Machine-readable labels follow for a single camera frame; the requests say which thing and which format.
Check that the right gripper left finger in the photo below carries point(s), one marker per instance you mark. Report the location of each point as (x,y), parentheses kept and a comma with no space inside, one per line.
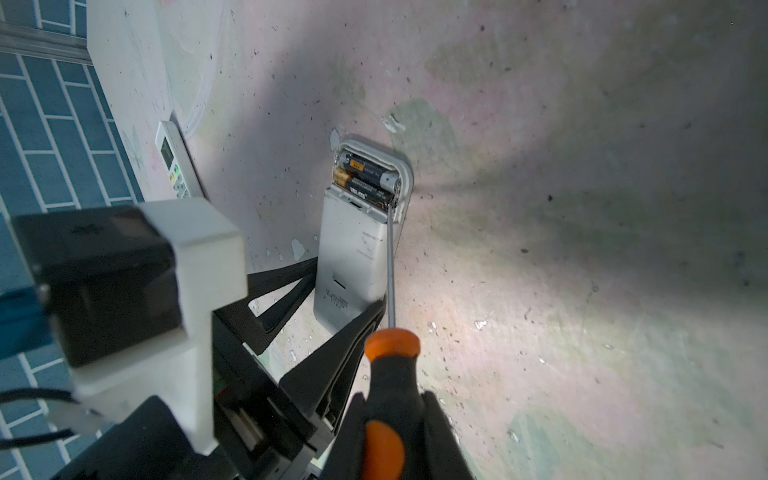
(345,461)

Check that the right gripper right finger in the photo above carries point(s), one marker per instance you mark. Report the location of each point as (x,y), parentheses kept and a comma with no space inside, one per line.
(444,458)

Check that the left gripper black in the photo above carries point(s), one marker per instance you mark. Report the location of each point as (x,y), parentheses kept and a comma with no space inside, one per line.
(255,440)

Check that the orange black screwdriver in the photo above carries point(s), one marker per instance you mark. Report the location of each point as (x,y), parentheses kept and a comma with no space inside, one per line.
(394,408)

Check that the grey white remote control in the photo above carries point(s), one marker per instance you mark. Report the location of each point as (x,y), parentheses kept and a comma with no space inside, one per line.
(352,270)

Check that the black AA battery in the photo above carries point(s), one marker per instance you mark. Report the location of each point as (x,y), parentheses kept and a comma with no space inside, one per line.
(369,171)
(367,192)

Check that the white remote with display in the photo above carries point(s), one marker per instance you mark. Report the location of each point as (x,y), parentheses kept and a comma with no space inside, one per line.
(180,170)

